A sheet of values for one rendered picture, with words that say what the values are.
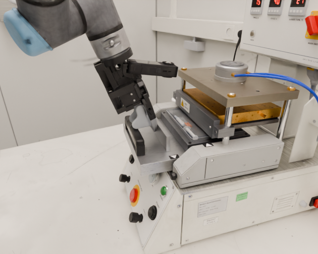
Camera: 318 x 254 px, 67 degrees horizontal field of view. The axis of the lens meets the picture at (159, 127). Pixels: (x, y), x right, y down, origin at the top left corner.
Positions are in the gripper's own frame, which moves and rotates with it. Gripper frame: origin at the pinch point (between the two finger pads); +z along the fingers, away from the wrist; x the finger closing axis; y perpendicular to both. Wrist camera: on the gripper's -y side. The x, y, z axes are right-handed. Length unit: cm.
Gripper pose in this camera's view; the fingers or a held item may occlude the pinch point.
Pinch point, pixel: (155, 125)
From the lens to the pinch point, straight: 61.2
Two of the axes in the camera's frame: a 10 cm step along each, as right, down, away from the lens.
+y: -9.0, 4.3, -1.0
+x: 3.0, 4.2, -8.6
